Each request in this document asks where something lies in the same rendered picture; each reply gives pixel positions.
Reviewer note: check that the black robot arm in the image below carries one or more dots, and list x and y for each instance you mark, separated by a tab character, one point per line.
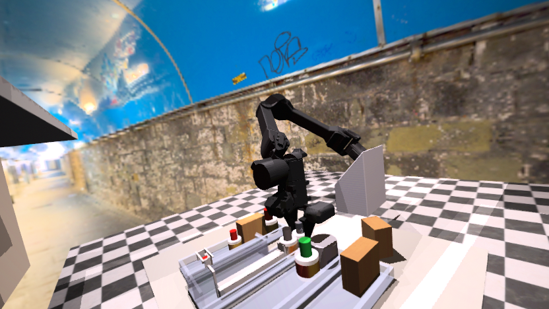
275	168

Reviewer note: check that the brown jar with green cap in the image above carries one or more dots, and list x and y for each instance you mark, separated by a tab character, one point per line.
306	260

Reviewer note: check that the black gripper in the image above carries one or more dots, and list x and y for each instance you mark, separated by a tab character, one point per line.
313	214

